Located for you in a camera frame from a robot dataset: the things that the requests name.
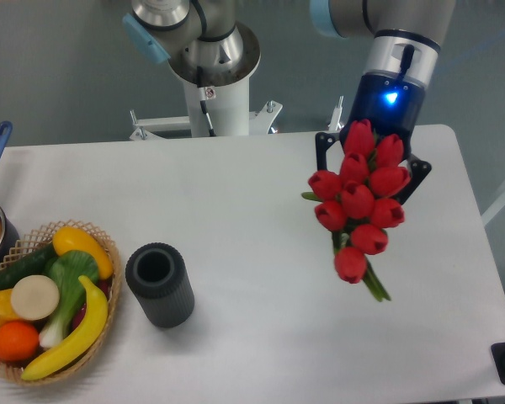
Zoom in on green cucumber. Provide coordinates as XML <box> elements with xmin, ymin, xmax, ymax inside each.
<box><xmin>0</xmin><ymin>244</ymin><xmax>58</xmax><ymax>290</ymax></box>

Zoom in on yellow squash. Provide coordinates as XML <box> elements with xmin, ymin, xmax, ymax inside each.
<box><xmin>52</xmin><ymin>226</ymin><xmax>114</xmax><ymax>279</ymax></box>

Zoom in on red tulip bouquet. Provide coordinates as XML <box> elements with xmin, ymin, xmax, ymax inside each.
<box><xmin>301</xmin><ymin>119</ymin><xmax>411</xmax><ymax>302</ymax></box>

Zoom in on woven wicker basket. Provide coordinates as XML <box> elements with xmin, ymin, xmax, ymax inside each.
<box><xmin>0</xmin><ymin>220</ymin><xmax>123</xmax><ymax>386</ymax></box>

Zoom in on dark grey ribbed vase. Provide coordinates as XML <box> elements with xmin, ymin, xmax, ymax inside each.
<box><xmin>125</xmin><ymin>242</ymin><xmax>195</xmax><ymax>328</ymax></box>

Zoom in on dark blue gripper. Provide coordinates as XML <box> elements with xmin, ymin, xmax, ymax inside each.
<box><xmin>315</xmin><ymin>29</ymin><xmax>440</xmax><ymax>205</ymax></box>

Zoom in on orange fruit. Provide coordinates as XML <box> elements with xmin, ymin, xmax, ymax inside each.
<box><xmin>0</xmin><ymin>321</ymin><xmax>40</xmax><ymax>362</ymax></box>

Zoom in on green bok choy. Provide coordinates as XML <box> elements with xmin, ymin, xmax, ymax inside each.
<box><xmin>40</xmin><ymin>250</ymin><xmax>99</xmax><ymax>350</ymax></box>

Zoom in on yellow banana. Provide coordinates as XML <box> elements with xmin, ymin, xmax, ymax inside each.
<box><xmin>21</xmin><ymin>275</ymin><xmax>109</xmax><ymax>381</ymax></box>

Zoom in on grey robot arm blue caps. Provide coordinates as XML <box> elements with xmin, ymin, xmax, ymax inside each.
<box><xmin>122</xmin><ymin>1</ymin><xmax>455</xmax><ymax>198</ymax></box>

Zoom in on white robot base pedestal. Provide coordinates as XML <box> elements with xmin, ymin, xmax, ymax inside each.
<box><xmin>130</xmin><ymin>78</ymin><xmax>283</xmax><ymax>141</ymax></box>

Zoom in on beige round sliced vegetable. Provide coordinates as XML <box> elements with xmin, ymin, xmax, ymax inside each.
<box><xmin>10</xmin><ymin>275</ymin><xmax>60</xmax><ymax>321</ymax></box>

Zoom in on red fruit in basket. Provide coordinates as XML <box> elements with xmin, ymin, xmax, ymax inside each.
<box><xmin>70</xmin><ymin>279</ymin><xmax>111</xmax><ymax>331</ymax></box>

